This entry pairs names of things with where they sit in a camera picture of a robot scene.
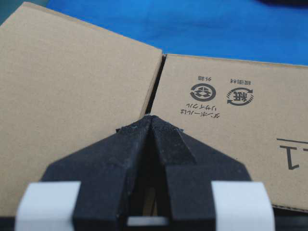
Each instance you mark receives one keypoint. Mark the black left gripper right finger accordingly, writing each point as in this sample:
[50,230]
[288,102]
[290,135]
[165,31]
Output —
[190,166]

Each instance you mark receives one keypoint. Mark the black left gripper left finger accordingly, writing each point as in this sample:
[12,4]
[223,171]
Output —
[107,171]

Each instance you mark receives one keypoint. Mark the brown cardboard box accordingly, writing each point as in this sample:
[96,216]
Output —
[66,84]

